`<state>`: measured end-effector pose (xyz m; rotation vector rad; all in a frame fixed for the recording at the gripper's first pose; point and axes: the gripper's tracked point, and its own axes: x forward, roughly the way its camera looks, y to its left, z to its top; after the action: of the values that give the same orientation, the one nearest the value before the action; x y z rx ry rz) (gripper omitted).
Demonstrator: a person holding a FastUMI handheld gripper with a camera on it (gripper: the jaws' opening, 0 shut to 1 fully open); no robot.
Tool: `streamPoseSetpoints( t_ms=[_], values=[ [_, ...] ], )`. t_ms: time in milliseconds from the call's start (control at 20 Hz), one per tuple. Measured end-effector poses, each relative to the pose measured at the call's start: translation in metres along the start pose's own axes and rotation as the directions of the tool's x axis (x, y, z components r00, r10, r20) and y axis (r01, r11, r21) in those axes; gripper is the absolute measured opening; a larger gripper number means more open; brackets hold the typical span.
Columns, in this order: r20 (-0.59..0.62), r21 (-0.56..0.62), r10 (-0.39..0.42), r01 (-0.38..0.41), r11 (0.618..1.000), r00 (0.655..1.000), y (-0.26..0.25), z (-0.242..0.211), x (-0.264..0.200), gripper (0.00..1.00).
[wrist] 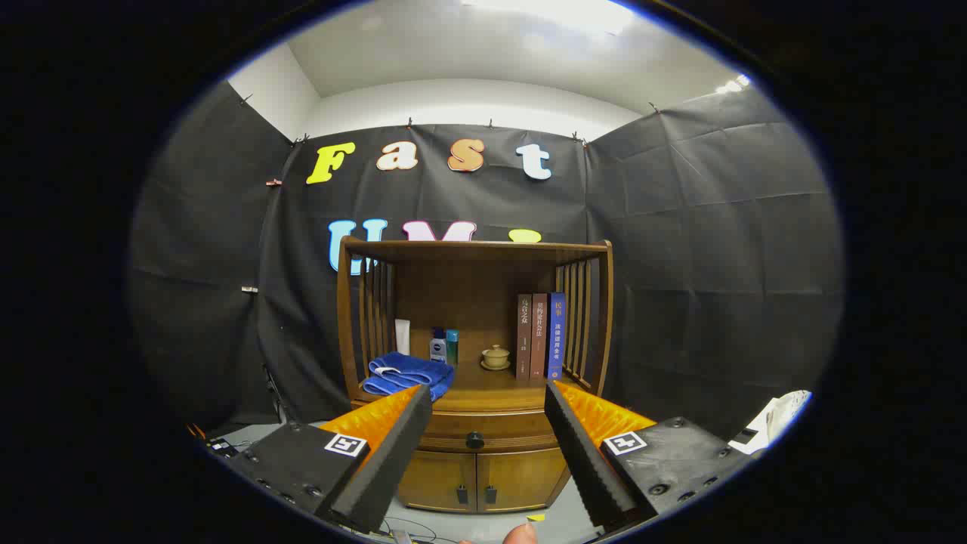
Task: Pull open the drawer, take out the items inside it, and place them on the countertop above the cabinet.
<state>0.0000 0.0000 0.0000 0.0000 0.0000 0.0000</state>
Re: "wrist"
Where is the blue book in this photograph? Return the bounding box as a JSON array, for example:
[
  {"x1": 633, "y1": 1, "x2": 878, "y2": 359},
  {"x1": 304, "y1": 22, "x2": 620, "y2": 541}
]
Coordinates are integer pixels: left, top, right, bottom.
[{"x1": 547, "y1": 292, "x2": 567, "y2": 381}]

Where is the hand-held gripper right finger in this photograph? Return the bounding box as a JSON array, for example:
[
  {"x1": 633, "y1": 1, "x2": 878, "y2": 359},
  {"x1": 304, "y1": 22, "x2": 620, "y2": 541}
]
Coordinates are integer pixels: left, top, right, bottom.
[{"x1": 544, "y1": 380, "x2": 756, "y2": 531}]

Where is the wooden cabinet door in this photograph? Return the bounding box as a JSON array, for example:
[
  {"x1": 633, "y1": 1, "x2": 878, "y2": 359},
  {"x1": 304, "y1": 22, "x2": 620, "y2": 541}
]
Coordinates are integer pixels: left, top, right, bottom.
[
  {"x1": 477, "y1": 447, "x2": 571, "y2": 515},
  {"x1": 397, "y1": 452, "x2": 477, "y2": 513}
]

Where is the reddish brown book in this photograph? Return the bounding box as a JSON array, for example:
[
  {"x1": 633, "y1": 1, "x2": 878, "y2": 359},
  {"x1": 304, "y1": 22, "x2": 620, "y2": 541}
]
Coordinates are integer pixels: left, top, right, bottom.
[{"x1": 530, "y1": 293, "x2": 549, "y2": 380}]

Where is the dark brown book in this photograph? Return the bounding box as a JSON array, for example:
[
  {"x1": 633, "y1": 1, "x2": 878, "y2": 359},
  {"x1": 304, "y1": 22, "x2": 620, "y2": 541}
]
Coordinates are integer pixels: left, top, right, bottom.
[{"x1": 516, "y1": 294, "x2": 533, "y2": 380}]

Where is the wooden countertop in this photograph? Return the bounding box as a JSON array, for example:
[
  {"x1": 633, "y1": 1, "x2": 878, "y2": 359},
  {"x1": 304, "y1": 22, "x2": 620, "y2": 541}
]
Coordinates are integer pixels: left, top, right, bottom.
[{"x1": 351, "y1": 361, "x2": 598, "y2": 413}]

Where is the blue towel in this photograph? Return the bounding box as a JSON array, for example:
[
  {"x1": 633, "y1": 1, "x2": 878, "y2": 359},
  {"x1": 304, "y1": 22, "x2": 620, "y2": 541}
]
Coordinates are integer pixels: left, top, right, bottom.
[{"x1": 368, "y1": 351, "x2": 456, "y2": 403}]

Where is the wooden cabinet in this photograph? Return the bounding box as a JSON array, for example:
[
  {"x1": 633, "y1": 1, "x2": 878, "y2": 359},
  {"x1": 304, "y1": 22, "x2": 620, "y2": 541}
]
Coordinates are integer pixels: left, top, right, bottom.
[{"x1": 336, "y1": 236, "x2": 614, "y2": 515}]

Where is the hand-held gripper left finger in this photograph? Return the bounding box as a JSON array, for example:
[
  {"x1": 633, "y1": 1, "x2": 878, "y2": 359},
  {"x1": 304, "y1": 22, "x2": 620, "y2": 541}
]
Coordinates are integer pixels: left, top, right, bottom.
[{"x1": 227, "y1": 384, "x2": 433, "y2": 534}]

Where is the wooden drawer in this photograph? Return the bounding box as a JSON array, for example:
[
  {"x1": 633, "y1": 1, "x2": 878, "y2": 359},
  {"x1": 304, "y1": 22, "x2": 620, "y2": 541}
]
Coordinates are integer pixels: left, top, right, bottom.
[{"x1": 414, "y1": 410, "x2": 560, "y2": 453}]

